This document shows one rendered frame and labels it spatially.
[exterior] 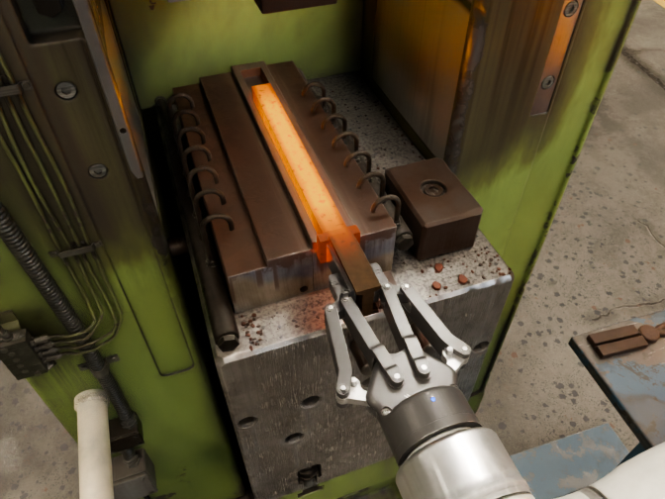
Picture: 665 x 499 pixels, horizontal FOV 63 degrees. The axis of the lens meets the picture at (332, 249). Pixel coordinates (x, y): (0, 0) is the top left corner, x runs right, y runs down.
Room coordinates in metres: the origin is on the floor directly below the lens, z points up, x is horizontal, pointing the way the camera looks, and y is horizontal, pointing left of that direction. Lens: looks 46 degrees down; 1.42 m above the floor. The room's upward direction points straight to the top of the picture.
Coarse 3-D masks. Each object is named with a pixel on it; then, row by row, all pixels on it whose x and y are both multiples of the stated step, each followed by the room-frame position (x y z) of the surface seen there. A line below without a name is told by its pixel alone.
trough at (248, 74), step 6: (240, 72) 0.79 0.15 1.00; (246, 72) 0.80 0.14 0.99; (252, 72) 0.80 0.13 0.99; (258, 72) 0.80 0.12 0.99; (246, 78) 0.79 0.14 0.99; (252, 78) 0.79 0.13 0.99; (258, 78) 0.79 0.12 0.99; (264, 78) 0.78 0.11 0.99; (246, 84) 0.78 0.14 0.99; (252, 84) 0.78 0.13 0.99; (258, 84) 0.78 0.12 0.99; (252, 96) 0.74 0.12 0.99
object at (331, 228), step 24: (264, 96) 0.70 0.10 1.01; (264, 120) 0.66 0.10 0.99; (288, 120) 0.64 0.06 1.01; (288, 144) 0.59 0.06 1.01; (288, 168) 0.55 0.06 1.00; (312, 168) 0.53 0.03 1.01; (312, 192) 0.49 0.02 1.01; (312, 216) 0.46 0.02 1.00; (336, 216) 0.45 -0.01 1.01; (336, 240) 0.40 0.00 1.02; (360, 264) 0.36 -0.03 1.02; (360, 288) 0.33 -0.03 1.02
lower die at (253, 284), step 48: (192, 96) 0.75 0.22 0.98; (240, 96) 0.73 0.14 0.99; (288, 96) 0.73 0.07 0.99; (192, 144) 0.63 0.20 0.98; (240, 144) 0.61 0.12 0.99; (336, 144) 0.61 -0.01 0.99; (240, 192) 0.52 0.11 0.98; (288, 192) 0.50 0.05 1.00; (336, 192) 0.51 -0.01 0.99; (240, 240) 0.44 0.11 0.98; (288, 240) 0.43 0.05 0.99; (384, 240) 0.44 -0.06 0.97; (240, 288) 0.39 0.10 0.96; (288, 288) 0.40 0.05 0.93
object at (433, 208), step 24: (408, 168) 0.57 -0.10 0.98; (432, 168) 0.57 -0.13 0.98; (408, 192) 0.52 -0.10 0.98; (432, 192) 0.53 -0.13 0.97; (456, 192) 0.52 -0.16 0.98; (408, 216) 0.50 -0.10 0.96; (432, 216) 0.48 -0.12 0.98; (456, 216) 0.48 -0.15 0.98; (480, 216) 0.49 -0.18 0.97; (432, 240) 0.47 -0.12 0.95; (456, 240) 0.48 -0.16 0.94
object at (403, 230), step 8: (320, 96) 0.77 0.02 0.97; (320, 104) 0.75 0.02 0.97; (328, 104) 0.75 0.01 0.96; (328, 112) 0.73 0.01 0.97; (336, 120) 0.71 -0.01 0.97; (336, 128) 0.68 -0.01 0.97; (352, 144) 0.65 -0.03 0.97; (360, 160) 0.60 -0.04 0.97; (360, 168) 0.59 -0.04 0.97; (376, 184) 0.55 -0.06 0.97; (376, 192) 0.54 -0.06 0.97; (392, 208) 0.51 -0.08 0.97; (392, 216) 0.49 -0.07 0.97; (400, 216) 0.49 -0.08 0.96; (400, 224) 0.48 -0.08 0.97; (400, 232) 0.46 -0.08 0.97; (408, 232) 0.47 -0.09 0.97; (400, 240) 0.46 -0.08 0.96; (408, 240) 0.46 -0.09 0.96; (400, 248) 0.45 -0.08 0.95; (408, 248) 0.46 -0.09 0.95
